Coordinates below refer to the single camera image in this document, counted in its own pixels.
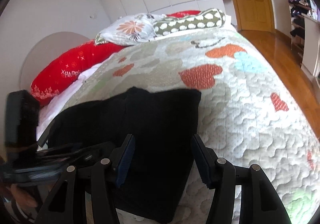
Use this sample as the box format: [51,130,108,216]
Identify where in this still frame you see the black pants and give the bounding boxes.
[48,87,201,223]

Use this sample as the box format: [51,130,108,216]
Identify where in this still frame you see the person's left hand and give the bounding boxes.
[10,184,37,208]

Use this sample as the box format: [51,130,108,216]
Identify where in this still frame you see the white bed sheet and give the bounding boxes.
[36,63,102,141]

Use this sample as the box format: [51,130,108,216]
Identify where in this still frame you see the red long pillow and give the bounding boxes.
[30,40,124,106]

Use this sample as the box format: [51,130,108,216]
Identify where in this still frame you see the patterned quilt bedspread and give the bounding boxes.
[66,28,319,223]

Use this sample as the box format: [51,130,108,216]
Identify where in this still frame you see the white round headboard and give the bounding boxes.
[19,31,89,91]

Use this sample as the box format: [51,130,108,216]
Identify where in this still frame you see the floral white pillow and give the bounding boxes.
[95,13,167,46]

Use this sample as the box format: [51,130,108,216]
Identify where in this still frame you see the white shelf with clutter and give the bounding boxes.
[287,0,319,78]

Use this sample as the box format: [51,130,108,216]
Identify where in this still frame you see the green white-dotted bolster pillow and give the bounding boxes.
[153,8,226,37]

